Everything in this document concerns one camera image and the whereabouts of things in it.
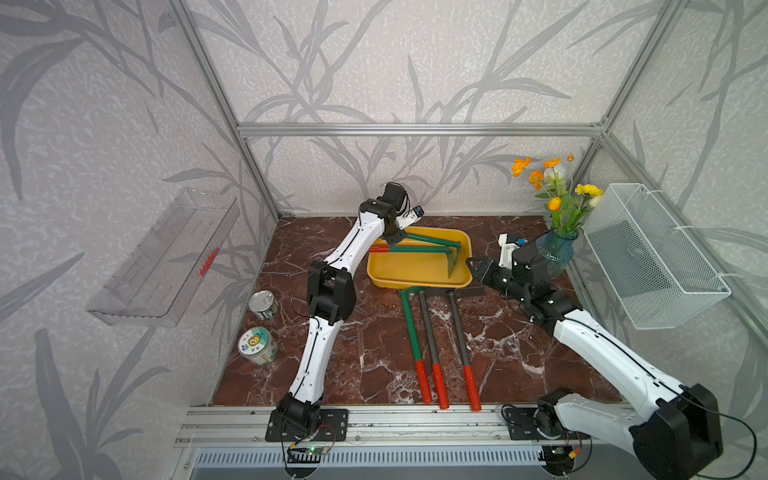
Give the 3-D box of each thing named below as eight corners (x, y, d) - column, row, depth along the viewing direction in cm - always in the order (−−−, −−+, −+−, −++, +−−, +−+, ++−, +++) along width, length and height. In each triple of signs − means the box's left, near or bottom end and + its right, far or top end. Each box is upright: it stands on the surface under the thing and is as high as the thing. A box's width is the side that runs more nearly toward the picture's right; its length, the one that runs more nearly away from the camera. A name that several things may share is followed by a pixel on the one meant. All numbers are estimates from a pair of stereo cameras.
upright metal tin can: (253, 320, 94) (245, 311, 89) (260, 300, 99) (252, 290, 94) (275, 320, 94) (268, 311, 89) (281, 300, 99) (275, 290, 94)
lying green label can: (246, 365, 84) (233, 355, 78) (255, 337, 90) (244, 326, 84) (274, 365, 84) (264, 355, 78) (282, 337, 90) (273, 326, 84)
